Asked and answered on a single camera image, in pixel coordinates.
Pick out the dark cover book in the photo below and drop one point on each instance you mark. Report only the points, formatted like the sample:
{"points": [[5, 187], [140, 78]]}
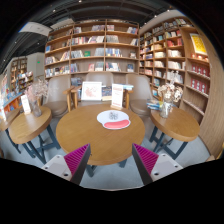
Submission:
{"points": [[106, 93]]}

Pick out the light blue book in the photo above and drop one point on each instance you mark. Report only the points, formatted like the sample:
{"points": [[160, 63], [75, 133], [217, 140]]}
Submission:
{"points": [[128, 87]]}

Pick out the small distant wooden bookshelf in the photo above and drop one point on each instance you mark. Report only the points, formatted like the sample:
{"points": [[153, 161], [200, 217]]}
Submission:
{"points": [[16, 70]]}

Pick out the white framed picture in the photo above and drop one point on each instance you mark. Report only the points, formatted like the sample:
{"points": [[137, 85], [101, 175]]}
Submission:
{"points": [[91, 91]]}

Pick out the white red standing sign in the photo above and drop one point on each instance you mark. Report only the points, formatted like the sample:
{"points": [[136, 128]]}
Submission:
{"points": [[117, 95]]}

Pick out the white mouse pad red wrist rest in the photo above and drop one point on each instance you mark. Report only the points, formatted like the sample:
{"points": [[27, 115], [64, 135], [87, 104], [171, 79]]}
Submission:
{"points": [[103, 118]]}

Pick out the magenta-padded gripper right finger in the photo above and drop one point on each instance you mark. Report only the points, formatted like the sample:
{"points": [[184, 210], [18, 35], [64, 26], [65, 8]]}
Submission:
{"points": [[148, 160]]}

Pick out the stack of books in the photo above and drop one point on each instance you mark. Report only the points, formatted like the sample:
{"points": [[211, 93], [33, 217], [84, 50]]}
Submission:
{"points": [[154, 105]]}

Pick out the small white table sign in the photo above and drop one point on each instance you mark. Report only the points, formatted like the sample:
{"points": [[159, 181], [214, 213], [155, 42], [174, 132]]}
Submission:
{"points": [[25, 104]]}

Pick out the curved wooden bookshelf with books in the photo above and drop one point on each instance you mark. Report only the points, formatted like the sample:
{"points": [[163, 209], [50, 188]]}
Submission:
{"points": [[173, 56]]}

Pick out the white hanging ceiling panel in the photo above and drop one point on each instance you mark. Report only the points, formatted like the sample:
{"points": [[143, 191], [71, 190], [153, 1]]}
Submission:
{"points": [[35, 28]]}

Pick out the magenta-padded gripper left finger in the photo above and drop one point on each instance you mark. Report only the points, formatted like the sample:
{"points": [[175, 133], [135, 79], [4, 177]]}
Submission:
{"points": [[75, 160]]}

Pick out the beige wooden armchair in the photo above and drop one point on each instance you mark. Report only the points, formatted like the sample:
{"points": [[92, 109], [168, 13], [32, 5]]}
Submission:
{"points": [[98, 77], [56, 93], [140, 91]]}

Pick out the wide wooden bookshelf with books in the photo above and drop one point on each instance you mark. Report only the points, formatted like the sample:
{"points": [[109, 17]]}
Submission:
{"points": [[90, 46]]}

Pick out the glass vase with pale flowers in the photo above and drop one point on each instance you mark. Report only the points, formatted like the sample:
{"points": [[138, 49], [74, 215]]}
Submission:
{"points": [[165, 110]]}

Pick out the round wooden side table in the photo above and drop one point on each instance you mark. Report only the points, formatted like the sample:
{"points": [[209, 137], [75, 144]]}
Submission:
{"points": [[175, 123], [30, 125], [6, 123]]}

